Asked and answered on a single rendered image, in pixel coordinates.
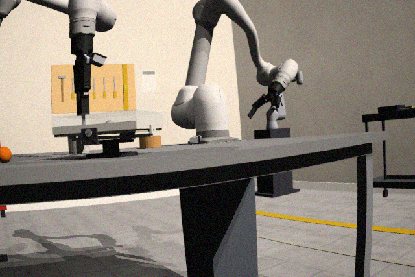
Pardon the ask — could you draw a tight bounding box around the white mug with handle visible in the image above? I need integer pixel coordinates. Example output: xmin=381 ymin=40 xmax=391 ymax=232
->
xmin=68 ymin=138 xmax=90 ymax=154

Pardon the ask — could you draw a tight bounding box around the orange ball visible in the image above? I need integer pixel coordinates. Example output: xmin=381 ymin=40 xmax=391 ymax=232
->
xmin=0 ymin=147 xmax=12 ymax=163

